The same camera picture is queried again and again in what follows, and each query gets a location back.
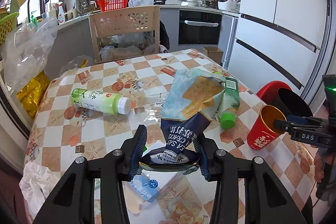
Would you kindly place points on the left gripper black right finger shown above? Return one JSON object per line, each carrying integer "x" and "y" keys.
{"x": 266, "y": 199}

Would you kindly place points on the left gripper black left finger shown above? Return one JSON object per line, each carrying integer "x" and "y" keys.
{"x": 72, "y": 198}

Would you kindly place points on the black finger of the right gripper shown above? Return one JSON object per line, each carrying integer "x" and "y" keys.
{"x": 281, "y": 126}
{"x": 304, "y": 120}

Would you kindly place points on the red paper cup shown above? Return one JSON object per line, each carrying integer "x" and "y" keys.
{"x": 263, "y": 131}

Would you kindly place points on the small blue plastic packet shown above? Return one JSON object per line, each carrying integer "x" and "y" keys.
{"x": 140, "y": 193}

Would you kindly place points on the green cap drink bottle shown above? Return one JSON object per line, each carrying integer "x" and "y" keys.
{"x": 227, "y": 111}

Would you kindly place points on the white cap green bottle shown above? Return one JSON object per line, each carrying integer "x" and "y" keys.
{"x": 108, "y": 103}

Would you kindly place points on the blue cracker bag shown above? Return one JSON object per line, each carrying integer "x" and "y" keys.
{"x": 189, "y": 108}

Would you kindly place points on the black trash bin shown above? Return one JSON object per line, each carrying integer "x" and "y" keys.
{"x": 289, "y": 103}

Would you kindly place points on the checkered floral tablecloth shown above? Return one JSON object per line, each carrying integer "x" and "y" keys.
{"x": 61, "y": 132}

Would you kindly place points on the crumpled white tissue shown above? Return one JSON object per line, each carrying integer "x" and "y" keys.
{"x": 36, "y": 185}

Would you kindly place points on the white refrigerator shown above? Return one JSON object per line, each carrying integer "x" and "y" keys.
{"x": 284, "y": 40}

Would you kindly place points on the cardboard box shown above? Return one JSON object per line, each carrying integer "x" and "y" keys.
{"x": 214, "y": 53}

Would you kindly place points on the gold foil bag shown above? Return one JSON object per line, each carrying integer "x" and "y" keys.
{"x": 31, "y": 95}

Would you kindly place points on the black built-in oven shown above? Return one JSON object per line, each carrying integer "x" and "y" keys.
{"x": 199, "y": 28}

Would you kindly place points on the white rice cooker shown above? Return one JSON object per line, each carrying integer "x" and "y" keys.
{"x": 229, "y": 5}

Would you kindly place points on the black hanging cloth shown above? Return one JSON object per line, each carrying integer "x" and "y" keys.
{"x": 163, "y": 36}

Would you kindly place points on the clear plastic bag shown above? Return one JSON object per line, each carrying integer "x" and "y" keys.
{"x": 26, "y": 51}

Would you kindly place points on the white spray bottle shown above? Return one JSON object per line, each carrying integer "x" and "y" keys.
{"x": 61, "y": 14}

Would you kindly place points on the red plastic basket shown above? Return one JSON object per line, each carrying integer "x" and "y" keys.
{"x": 109, "y": 5}

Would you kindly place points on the green plastic basket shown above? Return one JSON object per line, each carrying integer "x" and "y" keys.
{"x": 7, "y": 24}

